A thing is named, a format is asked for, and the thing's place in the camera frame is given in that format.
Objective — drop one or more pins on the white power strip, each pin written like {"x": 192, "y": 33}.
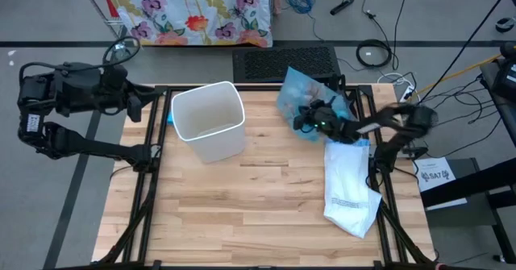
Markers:
{"x": 406, "y": 94}

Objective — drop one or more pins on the black perforated floor mat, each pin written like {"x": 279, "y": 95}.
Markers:
{"x": 266, "y": 62}

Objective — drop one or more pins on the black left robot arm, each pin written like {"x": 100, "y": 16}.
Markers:
{"x": 80, "y": 149}

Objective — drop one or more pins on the metal rolling rack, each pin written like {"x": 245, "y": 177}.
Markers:
{"x": 101, "y": 12}

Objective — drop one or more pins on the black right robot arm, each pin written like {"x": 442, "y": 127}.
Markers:
{"x": 403, "y": 121}

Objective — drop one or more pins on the white bag with blue hem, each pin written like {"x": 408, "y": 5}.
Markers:
{"x": 346, "y": 181}

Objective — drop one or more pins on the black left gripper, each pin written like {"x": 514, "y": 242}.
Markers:
{"x": 113, "y": 86}

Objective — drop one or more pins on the light blue trash bag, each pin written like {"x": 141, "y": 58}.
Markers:
{"x": 298, "y": 92}

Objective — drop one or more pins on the round black grey disc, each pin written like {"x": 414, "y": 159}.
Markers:
{"x": 505, "y": 23}

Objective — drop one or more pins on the black metal table frame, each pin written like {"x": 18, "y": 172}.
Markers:
{"x": 147, "y": 205}

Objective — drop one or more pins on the black metal stand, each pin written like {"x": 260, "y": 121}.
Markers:
{"x": 463, "y": 191}

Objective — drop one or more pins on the blue trash bag roll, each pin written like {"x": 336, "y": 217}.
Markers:
{"x": 170, "y": 120}

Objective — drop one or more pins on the black power strip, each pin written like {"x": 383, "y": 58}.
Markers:
{"x": 342, "y": 6}

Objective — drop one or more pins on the white printed paper sign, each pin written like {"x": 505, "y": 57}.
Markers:
{"x": 433, "y": 173}

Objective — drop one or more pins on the white plastic trash bin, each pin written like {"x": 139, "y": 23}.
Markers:
{"x": 209, "y": 121}

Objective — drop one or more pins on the black device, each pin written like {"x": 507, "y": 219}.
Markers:
{"x": 506, "y": 76}

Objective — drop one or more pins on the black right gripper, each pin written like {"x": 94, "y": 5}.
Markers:
{"x": 332, "y": 125}

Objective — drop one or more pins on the floral print curtain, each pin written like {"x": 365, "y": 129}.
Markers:
{"x": 189, "y": 12}

